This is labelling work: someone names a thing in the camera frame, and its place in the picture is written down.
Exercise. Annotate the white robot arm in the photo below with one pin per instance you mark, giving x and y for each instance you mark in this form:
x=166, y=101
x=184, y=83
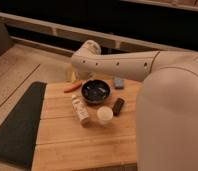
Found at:
x=166, y=104

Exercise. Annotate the dark round bowl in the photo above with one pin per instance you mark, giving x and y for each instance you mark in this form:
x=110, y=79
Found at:
x=95, y=91

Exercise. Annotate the orange carrot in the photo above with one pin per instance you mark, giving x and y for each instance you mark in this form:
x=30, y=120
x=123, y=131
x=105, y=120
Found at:
x=73, y=87

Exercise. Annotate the blue sponge block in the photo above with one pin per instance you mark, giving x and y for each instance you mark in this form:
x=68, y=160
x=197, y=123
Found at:
x=118, y=83

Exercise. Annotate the white paper cup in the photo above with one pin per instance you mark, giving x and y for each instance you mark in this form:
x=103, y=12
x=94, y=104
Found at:
x=105, y=115

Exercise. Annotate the white lotion bottle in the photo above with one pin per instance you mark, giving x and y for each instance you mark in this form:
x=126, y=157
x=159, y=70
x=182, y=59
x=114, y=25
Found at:
x=80, y=110

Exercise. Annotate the dark grey floor mat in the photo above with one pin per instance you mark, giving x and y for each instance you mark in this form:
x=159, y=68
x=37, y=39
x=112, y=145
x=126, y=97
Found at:
x=18, y=132

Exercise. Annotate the wooden window ledge rail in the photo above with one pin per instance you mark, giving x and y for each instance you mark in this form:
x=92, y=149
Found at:
x=80, y=35

